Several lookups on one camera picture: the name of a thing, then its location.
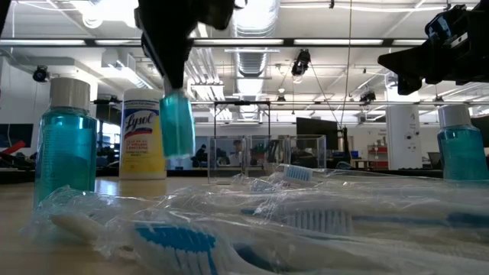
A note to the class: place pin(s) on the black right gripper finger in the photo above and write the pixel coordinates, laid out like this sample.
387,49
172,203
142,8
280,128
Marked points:
412,61

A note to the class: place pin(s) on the silver ventilation duct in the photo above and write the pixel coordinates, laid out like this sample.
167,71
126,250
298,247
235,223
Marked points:
254,61

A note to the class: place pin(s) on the distant black rig frame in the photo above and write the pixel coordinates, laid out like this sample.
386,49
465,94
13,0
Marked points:
242,103

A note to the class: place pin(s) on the teal mouthwash bottle white cap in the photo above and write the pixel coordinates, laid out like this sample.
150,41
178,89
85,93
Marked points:
177,126
462,153
65,153

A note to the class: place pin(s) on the black overhead camera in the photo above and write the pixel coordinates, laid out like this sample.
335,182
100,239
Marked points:
302,61

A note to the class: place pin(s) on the clear plastic bag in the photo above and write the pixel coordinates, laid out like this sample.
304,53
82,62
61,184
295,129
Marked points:
229,160

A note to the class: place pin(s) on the blue white toothbrush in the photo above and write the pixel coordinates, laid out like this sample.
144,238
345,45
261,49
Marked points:
76,225
175,240
298,173
321,221

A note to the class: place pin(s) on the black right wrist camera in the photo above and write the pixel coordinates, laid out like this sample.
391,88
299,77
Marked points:
439,28

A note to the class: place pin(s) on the black wall screen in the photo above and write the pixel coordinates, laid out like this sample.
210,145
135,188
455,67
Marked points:
15,135

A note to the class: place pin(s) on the red bar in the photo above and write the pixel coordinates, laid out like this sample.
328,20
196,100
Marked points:
13,148

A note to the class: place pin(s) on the white pillar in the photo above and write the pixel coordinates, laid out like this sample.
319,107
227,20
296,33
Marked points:
403,137

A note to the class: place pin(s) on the Lysol wipes canister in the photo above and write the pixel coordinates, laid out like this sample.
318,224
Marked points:
141,145

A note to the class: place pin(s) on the black ceiling spotlight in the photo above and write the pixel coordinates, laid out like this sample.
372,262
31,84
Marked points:
40,74
367,97

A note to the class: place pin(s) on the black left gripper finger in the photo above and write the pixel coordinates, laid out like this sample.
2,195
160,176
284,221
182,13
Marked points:
170,57

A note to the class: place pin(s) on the black monitor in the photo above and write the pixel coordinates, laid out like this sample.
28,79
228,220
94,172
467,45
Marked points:
317,133
484,131

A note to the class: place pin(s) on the person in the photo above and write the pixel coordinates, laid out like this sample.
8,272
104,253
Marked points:
199,154
237,151

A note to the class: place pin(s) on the red storage shelf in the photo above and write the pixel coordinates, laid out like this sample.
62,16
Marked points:
378,156

